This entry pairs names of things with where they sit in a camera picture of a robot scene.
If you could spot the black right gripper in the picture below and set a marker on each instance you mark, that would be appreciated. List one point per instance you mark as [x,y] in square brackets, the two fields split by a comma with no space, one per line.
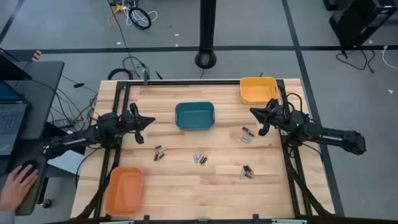
[282,116]

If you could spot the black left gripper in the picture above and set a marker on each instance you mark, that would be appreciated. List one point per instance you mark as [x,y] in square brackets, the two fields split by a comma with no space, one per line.
[126,121]

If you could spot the large black battery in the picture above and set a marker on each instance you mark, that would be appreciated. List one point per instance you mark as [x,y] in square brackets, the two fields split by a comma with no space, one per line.
[247,131]

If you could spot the teal plastic bin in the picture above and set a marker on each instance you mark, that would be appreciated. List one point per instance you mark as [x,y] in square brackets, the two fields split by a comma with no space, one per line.
[195,116]

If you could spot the blue and silver battery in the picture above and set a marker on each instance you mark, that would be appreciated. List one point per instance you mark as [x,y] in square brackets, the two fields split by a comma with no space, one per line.
[199,155]
[195,159]

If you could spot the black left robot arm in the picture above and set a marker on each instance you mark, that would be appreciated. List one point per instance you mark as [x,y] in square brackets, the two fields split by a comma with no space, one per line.
[109,129]

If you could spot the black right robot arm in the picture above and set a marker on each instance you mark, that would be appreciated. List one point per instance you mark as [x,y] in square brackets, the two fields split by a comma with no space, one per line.
[335,138]

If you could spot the yellow plastic bin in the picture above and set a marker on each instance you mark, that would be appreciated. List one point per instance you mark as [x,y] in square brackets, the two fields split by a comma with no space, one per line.
[258,91]

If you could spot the metal clamp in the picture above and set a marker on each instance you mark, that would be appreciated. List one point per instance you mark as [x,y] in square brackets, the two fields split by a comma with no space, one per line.
[145,77]

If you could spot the orange plastic bin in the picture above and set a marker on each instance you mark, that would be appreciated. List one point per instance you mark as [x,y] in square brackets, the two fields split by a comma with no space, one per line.
[124,193]

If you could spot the small black plug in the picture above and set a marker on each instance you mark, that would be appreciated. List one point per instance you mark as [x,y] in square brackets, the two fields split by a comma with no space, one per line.
[78,84]

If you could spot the white flat box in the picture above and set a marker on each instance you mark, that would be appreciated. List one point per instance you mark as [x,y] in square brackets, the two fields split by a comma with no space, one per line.
[66,163]

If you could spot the black stand pole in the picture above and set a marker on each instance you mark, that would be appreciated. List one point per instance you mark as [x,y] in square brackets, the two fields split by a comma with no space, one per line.
[207,31]

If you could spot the black side desk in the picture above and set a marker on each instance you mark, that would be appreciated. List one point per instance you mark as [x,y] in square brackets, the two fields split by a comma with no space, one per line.
[46,81]

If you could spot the black computer mouse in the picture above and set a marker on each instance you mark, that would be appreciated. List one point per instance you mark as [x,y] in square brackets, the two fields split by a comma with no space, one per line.
[31,164]

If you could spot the black caster wheel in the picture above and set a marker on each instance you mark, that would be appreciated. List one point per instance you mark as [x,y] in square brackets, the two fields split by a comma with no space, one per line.
[46,203]

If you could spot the orange striped object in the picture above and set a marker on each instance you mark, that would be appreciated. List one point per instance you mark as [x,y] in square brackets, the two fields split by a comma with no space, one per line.
[36,56]

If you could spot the black equipment rack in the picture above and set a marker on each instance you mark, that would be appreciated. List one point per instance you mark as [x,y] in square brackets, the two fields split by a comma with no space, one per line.
[354,25]

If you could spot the open grey laptop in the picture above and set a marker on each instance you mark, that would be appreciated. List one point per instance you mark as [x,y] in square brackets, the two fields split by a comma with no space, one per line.
[11,121]

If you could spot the person's hand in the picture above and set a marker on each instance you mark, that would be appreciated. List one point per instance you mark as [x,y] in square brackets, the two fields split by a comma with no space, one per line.
[15,189]

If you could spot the black angled screen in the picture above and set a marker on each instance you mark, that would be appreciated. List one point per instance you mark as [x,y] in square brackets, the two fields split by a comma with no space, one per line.
[9,68]

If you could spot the black aluminium table frame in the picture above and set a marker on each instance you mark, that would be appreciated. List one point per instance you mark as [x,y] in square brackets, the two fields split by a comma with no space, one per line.
[186,82]

